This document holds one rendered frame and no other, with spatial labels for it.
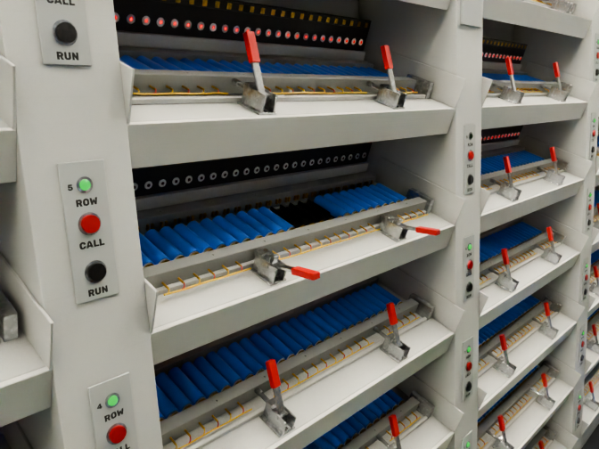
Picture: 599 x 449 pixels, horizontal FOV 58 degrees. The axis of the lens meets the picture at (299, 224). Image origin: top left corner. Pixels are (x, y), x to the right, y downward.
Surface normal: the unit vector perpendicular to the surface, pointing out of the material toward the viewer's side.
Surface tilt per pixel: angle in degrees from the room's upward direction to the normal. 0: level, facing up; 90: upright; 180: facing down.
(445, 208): 90
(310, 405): 22
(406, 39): 90
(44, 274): 90
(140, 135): 112
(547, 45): 90
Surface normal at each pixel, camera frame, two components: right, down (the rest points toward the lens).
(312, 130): 0.69, 0.46
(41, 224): 0.72, 0.10
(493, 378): 0.22, -0.87
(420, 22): -0.69, 0.18
